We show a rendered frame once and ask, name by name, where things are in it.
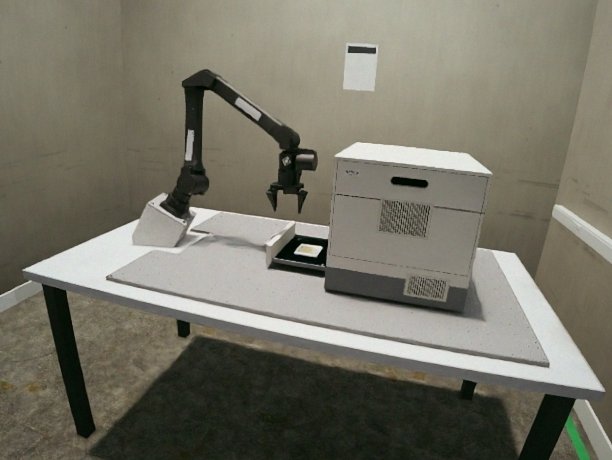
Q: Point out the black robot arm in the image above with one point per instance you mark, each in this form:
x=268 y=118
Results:
x=177 y=203

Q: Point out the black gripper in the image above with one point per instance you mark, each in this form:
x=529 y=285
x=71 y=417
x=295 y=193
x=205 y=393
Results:
x=287 y=183

